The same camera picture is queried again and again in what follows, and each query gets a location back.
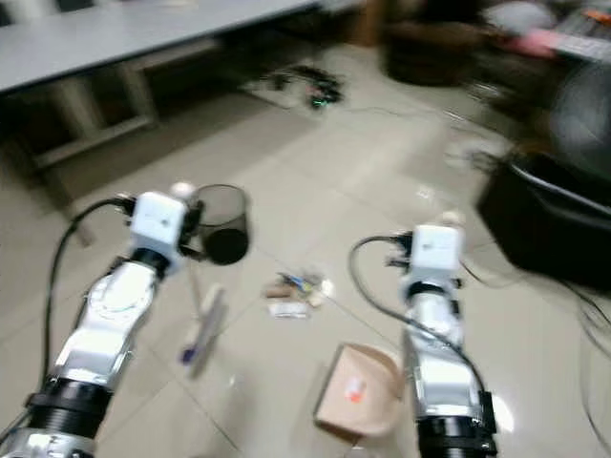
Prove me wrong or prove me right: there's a blue bristle broom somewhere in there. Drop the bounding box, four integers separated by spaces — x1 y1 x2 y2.
170 181 232 380

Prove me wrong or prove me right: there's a pink long-handled dustpan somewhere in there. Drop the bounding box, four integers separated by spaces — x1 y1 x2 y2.
312 210 465 442

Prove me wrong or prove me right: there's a black mesh waste basket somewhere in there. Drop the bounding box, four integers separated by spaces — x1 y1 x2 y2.
189 183 252 267

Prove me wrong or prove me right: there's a crumpled brown wrapper litter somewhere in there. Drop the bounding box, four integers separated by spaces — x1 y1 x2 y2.
265 271 336 308

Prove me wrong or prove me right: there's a white paper scrap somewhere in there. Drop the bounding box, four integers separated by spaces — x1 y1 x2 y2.
268 302 312 320

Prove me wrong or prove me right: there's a grey top table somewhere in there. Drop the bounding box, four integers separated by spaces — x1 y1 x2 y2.
0 0 356 222

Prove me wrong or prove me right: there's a dark brown armchair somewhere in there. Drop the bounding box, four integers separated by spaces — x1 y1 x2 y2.
382 0 611 94

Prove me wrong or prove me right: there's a grey round fan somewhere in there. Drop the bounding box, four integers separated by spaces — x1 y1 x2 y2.
547 60 611 184

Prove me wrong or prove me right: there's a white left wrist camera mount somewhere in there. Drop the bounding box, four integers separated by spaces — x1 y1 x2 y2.
131 191 189 263

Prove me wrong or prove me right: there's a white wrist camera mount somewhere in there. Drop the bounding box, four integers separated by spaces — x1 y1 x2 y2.
410 223 467 288
131 191 189 263

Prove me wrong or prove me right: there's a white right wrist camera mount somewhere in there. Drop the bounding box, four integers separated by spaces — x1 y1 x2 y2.
410 223 467 288

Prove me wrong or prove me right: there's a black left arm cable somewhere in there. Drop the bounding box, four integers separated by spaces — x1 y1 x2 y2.
41 195 139 383

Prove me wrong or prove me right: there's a black power strip with cables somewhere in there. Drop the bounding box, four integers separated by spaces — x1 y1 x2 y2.
243 64 346 113

